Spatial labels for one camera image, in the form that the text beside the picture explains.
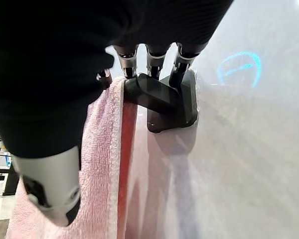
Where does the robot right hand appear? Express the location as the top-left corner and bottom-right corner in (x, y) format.
(0, 0), (234, 227)

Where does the black desk frame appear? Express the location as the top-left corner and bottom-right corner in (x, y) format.
(0, 146), (20, 197)

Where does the pink terry towel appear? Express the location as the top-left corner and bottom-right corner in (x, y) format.
(5, 76), (138, 239)

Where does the black towel rail bracket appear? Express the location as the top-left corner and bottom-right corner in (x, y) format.
(123, 69), (199, 134)

